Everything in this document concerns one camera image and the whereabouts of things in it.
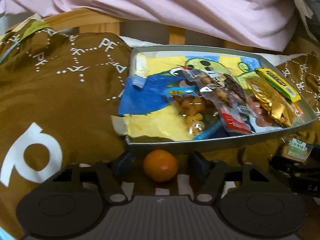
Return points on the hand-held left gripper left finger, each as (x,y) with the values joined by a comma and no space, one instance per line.
(122,161)

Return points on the dark blue bar packet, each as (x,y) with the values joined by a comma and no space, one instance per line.
(220,133)

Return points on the clear packet dark dried fruit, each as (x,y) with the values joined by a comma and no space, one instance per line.
(212,85)

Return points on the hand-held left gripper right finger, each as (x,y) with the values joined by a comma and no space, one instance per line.
(200,161)

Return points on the round biscuit packet green label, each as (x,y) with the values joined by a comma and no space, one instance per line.
(297,150)

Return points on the clear packet red label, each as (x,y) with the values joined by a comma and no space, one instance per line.
(233,121)

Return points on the wooden bed frame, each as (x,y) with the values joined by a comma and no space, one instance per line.
(100,23)

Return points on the beige green printed cloth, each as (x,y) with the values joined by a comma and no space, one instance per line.
(32,26)

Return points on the blue nugget snack packet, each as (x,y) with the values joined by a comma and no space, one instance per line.
(190,107)

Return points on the long cracker packet orange label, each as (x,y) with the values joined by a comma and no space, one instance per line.
(297,110)

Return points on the pink sausage packet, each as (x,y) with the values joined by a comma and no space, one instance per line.
(262,118)

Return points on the pink bed sheet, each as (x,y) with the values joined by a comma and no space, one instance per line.
(175,5)

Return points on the brown printed blanket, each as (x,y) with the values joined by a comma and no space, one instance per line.
(62,80)

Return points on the grey patterned cloth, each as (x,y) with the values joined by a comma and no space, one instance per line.
(308,10)

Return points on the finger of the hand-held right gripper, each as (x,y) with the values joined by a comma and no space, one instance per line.
(290,168)

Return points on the yellow snack packet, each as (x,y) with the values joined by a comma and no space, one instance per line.
(280,82)

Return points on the mandarin orange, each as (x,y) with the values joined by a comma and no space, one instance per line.
(160,165)

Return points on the golden snack packet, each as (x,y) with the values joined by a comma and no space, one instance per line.
(272,102)

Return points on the grey metal tray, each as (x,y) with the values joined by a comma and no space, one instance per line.
(225,145)

